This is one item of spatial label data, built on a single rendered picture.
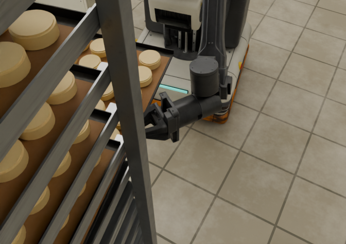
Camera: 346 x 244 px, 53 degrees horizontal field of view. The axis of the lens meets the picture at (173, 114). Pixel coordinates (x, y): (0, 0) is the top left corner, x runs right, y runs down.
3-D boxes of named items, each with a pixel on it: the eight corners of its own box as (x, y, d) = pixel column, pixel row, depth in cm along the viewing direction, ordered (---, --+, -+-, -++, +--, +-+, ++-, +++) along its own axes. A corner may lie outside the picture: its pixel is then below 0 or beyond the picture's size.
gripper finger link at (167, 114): (135, 154, 70) (177, 136, 72) (132, 134, 64) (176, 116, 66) (123, 129, 73) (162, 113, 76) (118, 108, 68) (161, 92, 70)
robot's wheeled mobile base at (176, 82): (158, 31, 240) (156, -1, 220) (248, 50, 228) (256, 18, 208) (118, 101, 201) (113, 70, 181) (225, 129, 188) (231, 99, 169)
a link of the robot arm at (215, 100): (226, 114, 75) (212, 100, 79) (226, 89, 70) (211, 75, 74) (198, 126, 73) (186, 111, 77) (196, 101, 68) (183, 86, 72)
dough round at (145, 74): (125, 81, 77) (124, 75, 76) (139, 68, 80) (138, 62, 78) (143, 91, 76) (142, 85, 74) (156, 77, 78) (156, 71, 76)
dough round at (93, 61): (79, 75, 79) (77, 70, 77) (81, 60, 82) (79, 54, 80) (101, 74, 79) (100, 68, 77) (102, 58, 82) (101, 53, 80)
